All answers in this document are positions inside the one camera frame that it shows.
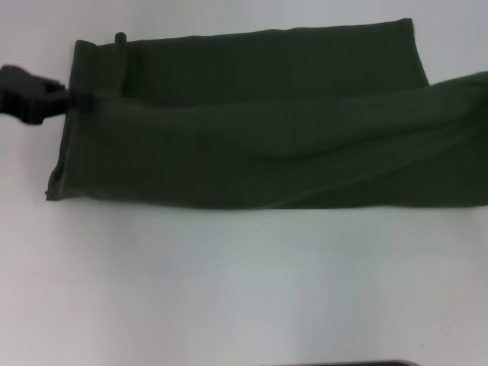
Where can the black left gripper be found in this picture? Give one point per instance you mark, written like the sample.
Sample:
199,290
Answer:
19,93

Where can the dark green FREE T-shirt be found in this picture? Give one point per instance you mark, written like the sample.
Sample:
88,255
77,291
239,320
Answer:
267,133

